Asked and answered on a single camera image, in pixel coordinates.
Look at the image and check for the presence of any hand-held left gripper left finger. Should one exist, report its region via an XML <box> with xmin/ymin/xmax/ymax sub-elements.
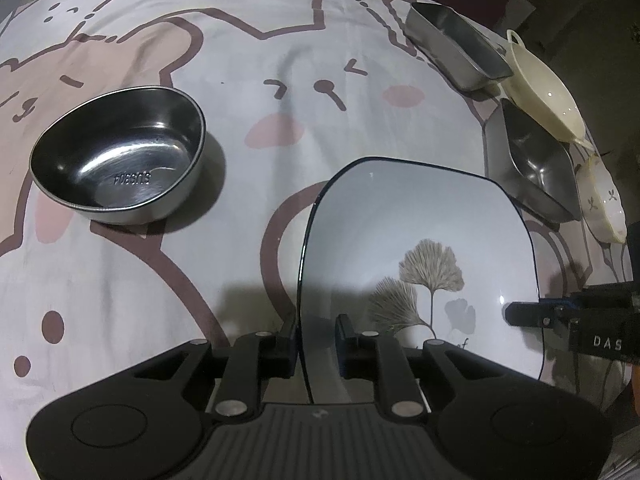
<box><xmin>132</xmin><ymin>319</ymin><xmax>300</xmax><ymax>418</ymax></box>

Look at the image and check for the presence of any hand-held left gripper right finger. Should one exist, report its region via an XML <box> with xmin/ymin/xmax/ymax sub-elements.
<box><xmin>336</xmin><ymin>314</ymin><xmax>501</xmax><ymax>418</ymax></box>

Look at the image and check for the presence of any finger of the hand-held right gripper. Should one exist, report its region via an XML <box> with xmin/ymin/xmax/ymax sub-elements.
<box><xmin>504</xmin><ymin>294</ymin><xmax>582</xmax><ymax>330</ymax></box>

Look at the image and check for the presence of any square white leaf-print plate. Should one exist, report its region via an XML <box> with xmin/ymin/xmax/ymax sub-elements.
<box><xmin>296</xmin><ymin>156</ymin><xmax>543</xmax><ymax>406</ymax></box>

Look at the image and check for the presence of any rectangular steel tray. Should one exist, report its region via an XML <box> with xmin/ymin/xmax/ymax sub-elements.
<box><xmin>404</xmin><ymin>1</ymin><xmax>515</xmax><ymax>93</ymax></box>
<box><xmin>485</xmin><ymin>97</ymin><xmax>583</xmax><ymax>223</ymax></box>

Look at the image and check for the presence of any cream bowl with handles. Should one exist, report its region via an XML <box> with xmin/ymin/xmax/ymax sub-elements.
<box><xmin>500</xmin><ymin>29</ymin><xmax>593</xmax><ymax>150</ymax></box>

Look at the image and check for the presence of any round steel bowl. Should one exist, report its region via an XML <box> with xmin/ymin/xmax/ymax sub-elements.
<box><xmin>28</xmin><ymin>85</ymin><xmax>207</xmax><ymax>226</ymax></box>

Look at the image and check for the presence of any small white floral bowl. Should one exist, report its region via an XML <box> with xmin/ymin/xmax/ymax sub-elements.
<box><xmin>580</xmin><ymin>152</ymin><xmax>628</xmax><ymax>246</ymax></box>

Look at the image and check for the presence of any bear-print blanket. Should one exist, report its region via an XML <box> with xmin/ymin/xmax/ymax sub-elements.
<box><xmin>0</xmin><ymin>0</ymin><xmax>636</xmax><ymax>461</ymax></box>

